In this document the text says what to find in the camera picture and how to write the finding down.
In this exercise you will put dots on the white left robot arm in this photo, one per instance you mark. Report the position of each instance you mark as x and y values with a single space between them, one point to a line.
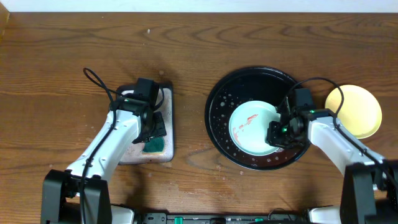
80 193

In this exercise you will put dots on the green yellow sponge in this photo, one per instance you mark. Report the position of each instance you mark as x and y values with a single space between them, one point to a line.
154 146

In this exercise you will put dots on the mint green plate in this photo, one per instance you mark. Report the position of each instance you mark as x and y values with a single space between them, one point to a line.
248 127

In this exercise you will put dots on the rectangular pink sponge tray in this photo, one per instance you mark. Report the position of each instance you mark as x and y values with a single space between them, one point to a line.
134 154

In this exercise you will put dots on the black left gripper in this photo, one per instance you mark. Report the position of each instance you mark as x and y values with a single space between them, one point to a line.
157 128

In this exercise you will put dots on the yellow plate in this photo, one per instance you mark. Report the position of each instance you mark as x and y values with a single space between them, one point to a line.
361 113

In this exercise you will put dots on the round black tray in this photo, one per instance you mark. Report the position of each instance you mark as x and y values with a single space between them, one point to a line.
240 86

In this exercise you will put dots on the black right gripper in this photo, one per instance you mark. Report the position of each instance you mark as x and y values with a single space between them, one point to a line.
273 139

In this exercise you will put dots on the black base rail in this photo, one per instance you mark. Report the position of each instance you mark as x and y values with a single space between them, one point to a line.
217 218

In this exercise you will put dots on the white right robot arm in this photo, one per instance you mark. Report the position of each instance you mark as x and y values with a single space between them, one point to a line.
369 192

